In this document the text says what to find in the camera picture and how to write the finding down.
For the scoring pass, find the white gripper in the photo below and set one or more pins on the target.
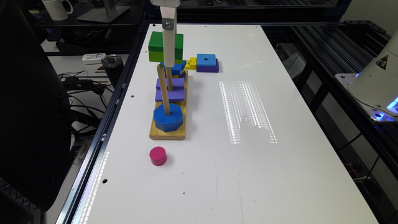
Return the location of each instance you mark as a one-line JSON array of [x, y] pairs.
[[168, 13]]

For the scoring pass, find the dark green square block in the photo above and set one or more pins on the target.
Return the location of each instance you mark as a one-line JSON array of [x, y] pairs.
[[156, 44]]

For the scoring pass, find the light green block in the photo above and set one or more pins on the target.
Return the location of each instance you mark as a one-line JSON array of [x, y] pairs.
[[159, 57]]

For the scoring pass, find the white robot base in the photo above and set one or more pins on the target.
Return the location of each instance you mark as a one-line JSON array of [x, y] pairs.
[[375, 87]]

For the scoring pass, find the yellow block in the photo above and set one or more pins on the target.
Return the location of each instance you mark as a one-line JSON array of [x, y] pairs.
[[191, 63]]

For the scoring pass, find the blue block on rear peg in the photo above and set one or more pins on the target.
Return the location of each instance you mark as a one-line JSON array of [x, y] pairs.
[[178, 68]]

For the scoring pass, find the light blue square block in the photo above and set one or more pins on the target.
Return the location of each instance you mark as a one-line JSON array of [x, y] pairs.
[[206, 60]]

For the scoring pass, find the dark purple square block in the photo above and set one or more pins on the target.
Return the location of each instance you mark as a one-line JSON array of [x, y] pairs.
[[209, 69]]

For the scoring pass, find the purple square block on peg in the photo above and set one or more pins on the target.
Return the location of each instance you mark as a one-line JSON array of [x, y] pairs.
[[177, 94]]

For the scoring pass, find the blue octagon block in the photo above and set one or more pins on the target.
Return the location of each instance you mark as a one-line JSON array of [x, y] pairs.
[[167, 123]]

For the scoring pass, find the pink cylinder block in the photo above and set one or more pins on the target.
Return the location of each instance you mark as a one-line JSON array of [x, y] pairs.
[[158, 156]]

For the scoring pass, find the middle wooden peg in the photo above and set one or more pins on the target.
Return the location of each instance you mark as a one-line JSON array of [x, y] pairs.
[[169, 79]]

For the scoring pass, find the wooden peg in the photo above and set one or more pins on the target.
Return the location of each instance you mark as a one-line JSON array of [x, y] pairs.
[[169, 79], [163, 88]]

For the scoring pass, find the monitor stand base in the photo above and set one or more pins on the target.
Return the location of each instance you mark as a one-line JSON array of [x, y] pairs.
[[106, 14]]

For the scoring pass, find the front wooden peg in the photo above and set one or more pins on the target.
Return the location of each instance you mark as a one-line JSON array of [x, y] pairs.
[[163, 88]]

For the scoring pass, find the black tumbler cup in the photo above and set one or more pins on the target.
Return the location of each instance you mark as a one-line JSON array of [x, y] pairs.
[[113, 65]]

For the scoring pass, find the white remote control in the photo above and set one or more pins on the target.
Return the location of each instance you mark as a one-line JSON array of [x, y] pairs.
[[91, 59]]

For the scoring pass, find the white mug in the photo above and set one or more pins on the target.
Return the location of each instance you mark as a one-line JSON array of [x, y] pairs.
[[56, 9]]

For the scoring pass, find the wooden peg base board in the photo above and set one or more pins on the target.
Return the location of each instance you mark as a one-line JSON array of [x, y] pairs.
[[179, 134]]

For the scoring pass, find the black office chair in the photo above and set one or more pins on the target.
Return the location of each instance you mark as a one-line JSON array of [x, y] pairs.
[[35, 136]]

